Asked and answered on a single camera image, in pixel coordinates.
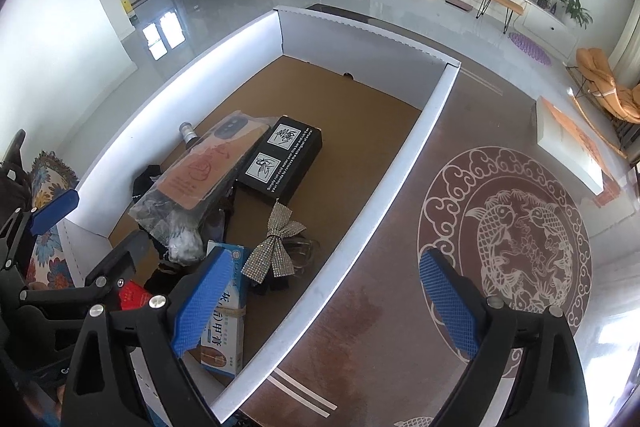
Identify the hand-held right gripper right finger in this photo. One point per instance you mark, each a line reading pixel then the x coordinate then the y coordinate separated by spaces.
pixel 450 307

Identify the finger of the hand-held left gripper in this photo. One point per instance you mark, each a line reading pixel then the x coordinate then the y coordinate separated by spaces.
pixel 120 262
pixel 55 212

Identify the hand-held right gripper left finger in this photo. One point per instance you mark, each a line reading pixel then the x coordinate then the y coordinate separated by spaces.
pixel 200 302

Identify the blue and white box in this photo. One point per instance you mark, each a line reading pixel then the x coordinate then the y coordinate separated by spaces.
pixel 235 307

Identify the red hair accessory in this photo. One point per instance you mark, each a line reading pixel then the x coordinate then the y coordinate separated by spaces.
pixel 132 296

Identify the black velvet scrunchie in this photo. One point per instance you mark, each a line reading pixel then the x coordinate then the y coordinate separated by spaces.
pixel 162 279
pixel 147 179

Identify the bag of white beads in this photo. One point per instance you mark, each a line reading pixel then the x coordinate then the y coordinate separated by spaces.
pixel 187 242

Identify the rhinestone bow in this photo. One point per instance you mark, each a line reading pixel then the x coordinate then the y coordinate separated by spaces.
pixel 272 247

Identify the clear bag with orange card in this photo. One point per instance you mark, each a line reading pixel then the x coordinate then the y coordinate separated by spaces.
pixel 195 177

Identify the clear hair claw clip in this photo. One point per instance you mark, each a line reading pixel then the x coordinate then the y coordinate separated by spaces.
pixel 305 252

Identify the tan stick with metal end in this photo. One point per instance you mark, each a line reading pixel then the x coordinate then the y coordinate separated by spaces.
pixel 188 134

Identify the black rectangular box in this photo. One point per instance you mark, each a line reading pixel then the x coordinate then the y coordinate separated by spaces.
pixel 280 157

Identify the white cardboard box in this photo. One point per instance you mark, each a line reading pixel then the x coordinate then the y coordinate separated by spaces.
pixel 350 117

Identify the colourful floral cushion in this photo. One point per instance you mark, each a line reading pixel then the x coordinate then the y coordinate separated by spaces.
pixel 50 177

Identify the white flat box orange print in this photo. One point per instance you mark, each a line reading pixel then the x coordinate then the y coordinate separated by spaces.
pixel 570 147

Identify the purple round mat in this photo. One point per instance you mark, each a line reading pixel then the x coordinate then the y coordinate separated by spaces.
pixel 530 49

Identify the orange rocking chair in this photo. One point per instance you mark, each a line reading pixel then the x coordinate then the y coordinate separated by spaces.
pixel 605 82

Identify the flat bathroom scale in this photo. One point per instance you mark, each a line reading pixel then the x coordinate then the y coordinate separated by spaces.
pixel 458 4

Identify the large green potted plant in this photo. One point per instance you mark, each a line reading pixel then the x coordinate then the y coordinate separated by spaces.
pixel 575 9

